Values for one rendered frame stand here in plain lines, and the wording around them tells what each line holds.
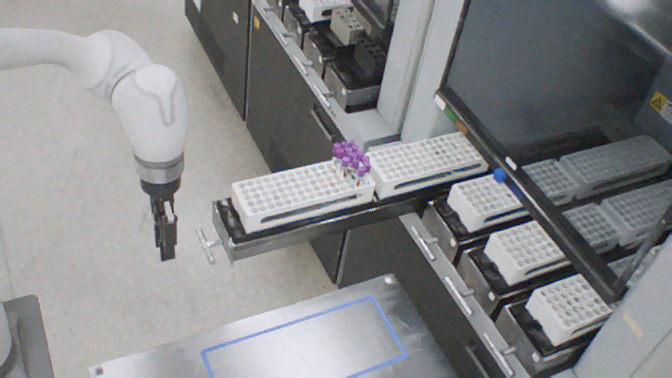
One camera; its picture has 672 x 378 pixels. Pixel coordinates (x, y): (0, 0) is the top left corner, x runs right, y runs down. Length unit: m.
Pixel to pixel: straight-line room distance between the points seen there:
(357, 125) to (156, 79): 0.81
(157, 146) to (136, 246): 1.31
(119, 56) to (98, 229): 1.36
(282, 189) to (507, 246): 0.48
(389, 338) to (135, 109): 0.61
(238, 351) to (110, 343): 1.04
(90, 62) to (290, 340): 0.60
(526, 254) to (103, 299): 1.41
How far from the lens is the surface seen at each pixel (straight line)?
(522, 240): 1.48
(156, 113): 1.13
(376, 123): 1.84
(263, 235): 1.43
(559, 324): 1.37
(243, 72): 2.65
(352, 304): 1.32
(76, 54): 1.22
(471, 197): 1.52
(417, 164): 1.55
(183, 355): 1.24
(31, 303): 1.50
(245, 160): 2.75
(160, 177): 1.23
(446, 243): 1.54
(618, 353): 1.36
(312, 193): 1.44
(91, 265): 2.43
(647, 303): 1.27
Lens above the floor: 1.89
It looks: 45 degrees down
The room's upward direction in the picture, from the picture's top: 11 degrees clockwise
